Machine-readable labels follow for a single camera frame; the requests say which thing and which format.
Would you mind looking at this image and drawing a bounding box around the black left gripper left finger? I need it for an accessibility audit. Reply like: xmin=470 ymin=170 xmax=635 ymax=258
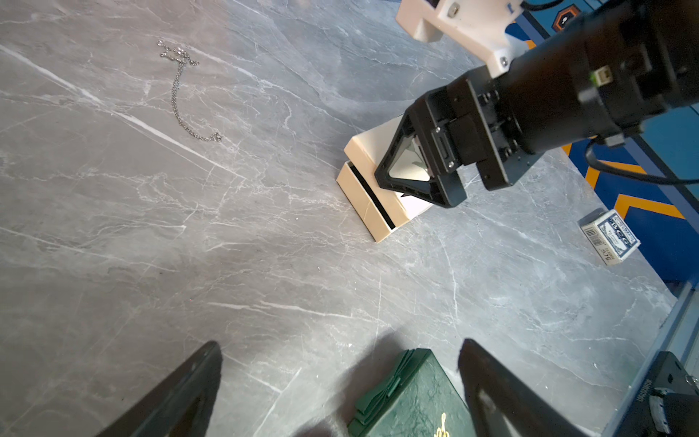
xmin=99 ymin=340 xmax=223 ymax=436

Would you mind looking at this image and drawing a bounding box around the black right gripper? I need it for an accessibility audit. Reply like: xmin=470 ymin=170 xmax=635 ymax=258
xmin=374 ymin=67 xmax=544 ymax=208

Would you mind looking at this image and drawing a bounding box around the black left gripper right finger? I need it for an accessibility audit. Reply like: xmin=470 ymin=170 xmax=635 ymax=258
xmin=458 ymin=339 xmax=584 ymax=436

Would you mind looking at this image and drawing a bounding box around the cream jewelry box base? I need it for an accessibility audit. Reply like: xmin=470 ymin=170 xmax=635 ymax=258
xmin=337 ymin=161 xmax=411 ymax=243

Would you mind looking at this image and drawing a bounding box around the green booklet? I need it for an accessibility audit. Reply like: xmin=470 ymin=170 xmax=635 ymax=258
xmin=348 ymin=349 xmax=475 ymax=436

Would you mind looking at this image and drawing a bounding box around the silver necklace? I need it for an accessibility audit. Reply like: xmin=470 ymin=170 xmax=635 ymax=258
xmin=157 ymin=39 xmax=223 ymax=143

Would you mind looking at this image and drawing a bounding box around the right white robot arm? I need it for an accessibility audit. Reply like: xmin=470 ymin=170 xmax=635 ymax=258
xmin=374 ymin=1 xmax=698 ymax=208

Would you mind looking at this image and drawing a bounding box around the playing card deck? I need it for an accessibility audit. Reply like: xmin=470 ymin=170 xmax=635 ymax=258
xmin=581 ymin=209 xmax=641 ymax=266

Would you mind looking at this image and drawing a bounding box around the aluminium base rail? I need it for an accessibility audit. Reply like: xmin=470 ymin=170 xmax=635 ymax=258
xmin=603 ymin=283 xmax=698 ymax=436

